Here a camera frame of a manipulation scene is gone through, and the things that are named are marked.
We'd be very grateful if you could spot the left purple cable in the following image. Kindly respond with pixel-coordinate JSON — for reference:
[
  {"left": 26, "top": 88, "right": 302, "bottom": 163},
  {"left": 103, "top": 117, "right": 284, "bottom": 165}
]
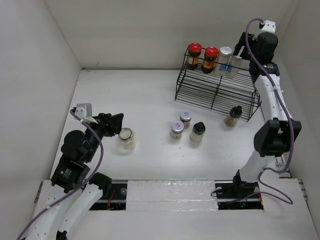
[{"left": 15, "top": 109, "right": 105, "bottom": 240}]

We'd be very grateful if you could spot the white lid paste jar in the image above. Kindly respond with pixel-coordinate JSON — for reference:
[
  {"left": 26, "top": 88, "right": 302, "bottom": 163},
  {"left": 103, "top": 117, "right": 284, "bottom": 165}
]
[
  {"left": 179, "top": 109, "right": 192, "bottom": 129},
  {"left": 170, "top": 120, "right": 184, "bottom": 140}
]

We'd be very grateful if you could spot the foil lid spice bottle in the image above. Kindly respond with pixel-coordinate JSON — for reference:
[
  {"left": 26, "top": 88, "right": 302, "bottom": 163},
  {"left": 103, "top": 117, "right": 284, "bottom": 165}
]
[{"left": 225, "top": 55, "right": 243, "bottom": 79}]

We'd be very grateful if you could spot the black cap seasoning bottle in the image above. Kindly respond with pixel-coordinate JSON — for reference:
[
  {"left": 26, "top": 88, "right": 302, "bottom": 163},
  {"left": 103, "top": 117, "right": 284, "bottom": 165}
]
[{"left": 190, "top": 121, "right": 206, "bottom": 143}]

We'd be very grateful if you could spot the red lid sauce jar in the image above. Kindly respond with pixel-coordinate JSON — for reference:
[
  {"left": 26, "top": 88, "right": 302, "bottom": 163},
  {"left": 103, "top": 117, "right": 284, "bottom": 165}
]
[
  {"left": 186, "top": 42, "right": 202, "bottom": 70},
  {"left": 201, "top": 46, "right": 219, "bottom": 74}
]

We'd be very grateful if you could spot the black cap spice shaker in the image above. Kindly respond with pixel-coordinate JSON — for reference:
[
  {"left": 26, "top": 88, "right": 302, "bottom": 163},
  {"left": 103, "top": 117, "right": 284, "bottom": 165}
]
[{"left": 224, "top": 105, "right": 243, "bottom": 127}]

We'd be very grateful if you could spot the metal base rail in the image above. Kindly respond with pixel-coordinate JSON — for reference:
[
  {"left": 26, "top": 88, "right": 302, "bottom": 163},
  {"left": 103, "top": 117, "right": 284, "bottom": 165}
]
[{"left": 91, "top": 179, "right": 264, "bottom": 212}]

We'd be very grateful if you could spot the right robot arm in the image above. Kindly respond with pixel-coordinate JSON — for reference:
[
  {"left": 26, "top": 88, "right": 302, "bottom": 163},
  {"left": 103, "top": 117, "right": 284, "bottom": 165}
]
[{"left": 230, "top": 32, "right": 302, "bottom": 199}]

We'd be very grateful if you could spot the purple cable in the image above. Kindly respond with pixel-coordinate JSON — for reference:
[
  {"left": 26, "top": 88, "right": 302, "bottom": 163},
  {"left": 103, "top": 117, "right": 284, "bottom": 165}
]
[
  {"left": 15, "top": 109, "right": 105, "bottom": 240},
  {"left": 211, "top": 18, "right": 296, "bottom": 206}
]

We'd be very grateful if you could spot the silver lid spice bottle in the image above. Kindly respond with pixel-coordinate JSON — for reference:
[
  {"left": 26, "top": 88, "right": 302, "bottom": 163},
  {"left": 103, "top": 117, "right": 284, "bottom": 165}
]
[{"left": 214, "top": 46, "right": 233, "bottom": 76}]

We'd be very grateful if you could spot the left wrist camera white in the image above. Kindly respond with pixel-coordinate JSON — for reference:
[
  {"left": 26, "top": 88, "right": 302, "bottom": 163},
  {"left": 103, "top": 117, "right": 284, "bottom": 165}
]
[{"left": 71, "top": 103, "right": 96, "bottom": 123}]

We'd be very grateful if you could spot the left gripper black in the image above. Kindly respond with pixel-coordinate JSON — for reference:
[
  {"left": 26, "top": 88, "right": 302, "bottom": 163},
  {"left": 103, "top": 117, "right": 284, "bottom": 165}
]
[{"left": 83, "top": 111, "right": 124, "bottom": 161}]

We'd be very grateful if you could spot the black wire rack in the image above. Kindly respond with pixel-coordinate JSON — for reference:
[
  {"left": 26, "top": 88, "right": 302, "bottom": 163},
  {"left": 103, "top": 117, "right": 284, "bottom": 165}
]
[{"left": 174, "top": 50, "right": 262, "bottom": 121}]

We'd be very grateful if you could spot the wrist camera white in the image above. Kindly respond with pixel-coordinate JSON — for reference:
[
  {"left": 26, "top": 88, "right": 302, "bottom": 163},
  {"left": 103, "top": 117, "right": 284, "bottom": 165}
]
[
  {"left": 71, "top": 103, "right": 96, "bottom": 123},
  {"left": 259, "top": 20, "right": 276, "bottom": 34}
]

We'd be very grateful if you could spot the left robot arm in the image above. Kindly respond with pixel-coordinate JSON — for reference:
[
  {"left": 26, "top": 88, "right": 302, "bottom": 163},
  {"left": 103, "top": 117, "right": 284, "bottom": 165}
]
[{"left": 19, "top": 70, "right": 203, "bottom": 240}]

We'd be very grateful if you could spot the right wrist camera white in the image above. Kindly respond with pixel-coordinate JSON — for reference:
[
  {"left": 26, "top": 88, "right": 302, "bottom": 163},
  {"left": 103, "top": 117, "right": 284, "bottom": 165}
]
[{"left": 259, "top": 20, "right": 276, "bottom": 34}]

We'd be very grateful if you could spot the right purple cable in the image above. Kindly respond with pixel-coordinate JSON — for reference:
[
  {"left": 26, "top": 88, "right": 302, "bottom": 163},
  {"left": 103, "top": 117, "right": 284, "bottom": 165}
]
[{"left": 211, "top": 18, "right": 296, "bottom": 206}]

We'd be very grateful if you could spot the glass jar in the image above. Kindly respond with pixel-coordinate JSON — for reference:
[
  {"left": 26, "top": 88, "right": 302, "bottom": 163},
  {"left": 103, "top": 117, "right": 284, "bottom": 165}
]
[{"left": 118, "top": 127, "right": 136, "bottom": 154}]

